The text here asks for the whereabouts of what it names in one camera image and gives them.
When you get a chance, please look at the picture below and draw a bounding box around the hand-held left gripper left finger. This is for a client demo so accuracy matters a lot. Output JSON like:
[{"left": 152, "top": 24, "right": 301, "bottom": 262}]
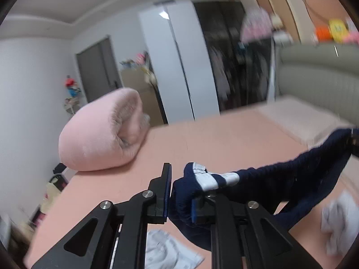
[{"left": 30, "top": 163, "right": 172, "bottom": 269}]

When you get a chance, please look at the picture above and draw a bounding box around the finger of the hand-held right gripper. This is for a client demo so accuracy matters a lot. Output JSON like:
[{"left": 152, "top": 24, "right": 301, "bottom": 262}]
[{"left": 348, "top": 129, "right": 359, "bottom": 157}]

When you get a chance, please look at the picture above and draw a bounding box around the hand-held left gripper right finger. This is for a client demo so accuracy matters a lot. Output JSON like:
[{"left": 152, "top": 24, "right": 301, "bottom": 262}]
[{"left": 191, "top": 193, "right": 321, "bottom": 269}]

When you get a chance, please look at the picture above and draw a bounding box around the light blue printed pajama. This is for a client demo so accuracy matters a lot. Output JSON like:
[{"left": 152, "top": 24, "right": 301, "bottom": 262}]
[{"left": 144, "top": 229, "right": 205, "bottom": 269}]

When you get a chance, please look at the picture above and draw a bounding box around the grey padded headboard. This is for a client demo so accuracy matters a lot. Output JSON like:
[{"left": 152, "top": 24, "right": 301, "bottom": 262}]
[{"left": 276, "top": 44, "right": 359, "bottom": 124}]

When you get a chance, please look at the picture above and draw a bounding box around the pink bed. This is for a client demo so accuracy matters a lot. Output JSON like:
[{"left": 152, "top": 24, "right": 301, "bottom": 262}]
[{"left": 24, "top": 101, "right": 359, "bottom": 269}]

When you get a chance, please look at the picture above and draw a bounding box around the white cloth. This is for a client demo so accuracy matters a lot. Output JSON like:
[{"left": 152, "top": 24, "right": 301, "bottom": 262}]
[{"left": 320, "top": 191, "right": 359, "bottom": 257}]

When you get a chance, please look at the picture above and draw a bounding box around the rolled pink quilt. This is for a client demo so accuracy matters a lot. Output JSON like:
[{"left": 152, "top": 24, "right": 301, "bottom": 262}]
[{"left": 58, "top": 87, "right": 150, "bottom": 171}]

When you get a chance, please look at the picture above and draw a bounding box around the orange plush toy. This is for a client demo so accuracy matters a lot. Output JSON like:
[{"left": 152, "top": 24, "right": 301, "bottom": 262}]
[{"left": 315, "top": 26, "right": 330, "bottom": 41}]

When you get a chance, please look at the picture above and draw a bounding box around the yellow plush toy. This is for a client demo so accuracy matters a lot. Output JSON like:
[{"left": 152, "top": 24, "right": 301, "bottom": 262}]
[{"left": 328, "top": 19, "right": 348, "bottom": 42}]

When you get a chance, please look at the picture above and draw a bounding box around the cream bag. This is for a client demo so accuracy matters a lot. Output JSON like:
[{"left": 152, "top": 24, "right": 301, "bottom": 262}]
[{"left": 45, "top": 174, "right": 69, "bottom": 202}]

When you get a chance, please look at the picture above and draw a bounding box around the beige cabinet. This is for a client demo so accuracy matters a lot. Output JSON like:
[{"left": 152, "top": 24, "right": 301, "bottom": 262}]
[{"left": 120, "top": 67, "right": 169, "bottom": 126}]

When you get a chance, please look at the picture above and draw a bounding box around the beige hanging bag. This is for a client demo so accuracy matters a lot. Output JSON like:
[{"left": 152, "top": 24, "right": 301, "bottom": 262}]
[{"left": 144, "top": 69, "right": 158, "bottom": 86}]

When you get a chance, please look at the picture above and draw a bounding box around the white wardrobe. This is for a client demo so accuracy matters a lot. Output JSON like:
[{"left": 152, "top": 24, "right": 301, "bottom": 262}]
[{"left": 138, "top": 0, "right": 221, "bottom": 124}]

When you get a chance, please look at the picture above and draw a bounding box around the dark glass wardrobe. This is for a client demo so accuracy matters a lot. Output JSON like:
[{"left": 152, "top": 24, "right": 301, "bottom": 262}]
[{"left": 193, "top": 0, "right": 277, "bottom": 111}]

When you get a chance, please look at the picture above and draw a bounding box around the red and blue plush toy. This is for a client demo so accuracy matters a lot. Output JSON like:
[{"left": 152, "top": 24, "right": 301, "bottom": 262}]
[{"left": 64, "top": 75, "right": 82, "bottom": 97}]

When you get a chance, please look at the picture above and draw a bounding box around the grey door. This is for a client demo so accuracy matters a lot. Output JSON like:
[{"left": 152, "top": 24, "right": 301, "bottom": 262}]
[{"left": 76, "top": 36, "right": 124, "bottom": 104}]

